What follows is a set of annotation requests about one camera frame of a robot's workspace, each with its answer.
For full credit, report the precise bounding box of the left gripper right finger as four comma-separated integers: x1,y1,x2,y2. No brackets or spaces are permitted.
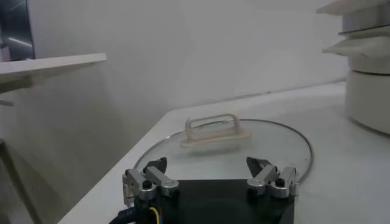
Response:
246,156,300,199

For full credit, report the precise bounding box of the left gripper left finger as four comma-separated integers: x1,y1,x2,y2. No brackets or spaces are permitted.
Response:
122,156,180,208

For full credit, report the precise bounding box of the white electric cooker pot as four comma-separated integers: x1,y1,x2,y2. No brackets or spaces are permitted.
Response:
321,26,390,135

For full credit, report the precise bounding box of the white side table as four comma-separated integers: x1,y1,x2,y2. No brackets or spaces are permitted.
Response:
0,53,108,224

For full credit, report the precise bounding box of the left gripper wire bundle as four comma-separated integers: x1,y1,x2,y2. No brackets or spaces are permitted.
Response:
108,206,164,224

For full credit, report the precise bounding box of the glass lid with cream handle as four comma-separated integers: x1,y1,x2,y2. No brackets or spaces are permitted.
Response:
133,113,314,185

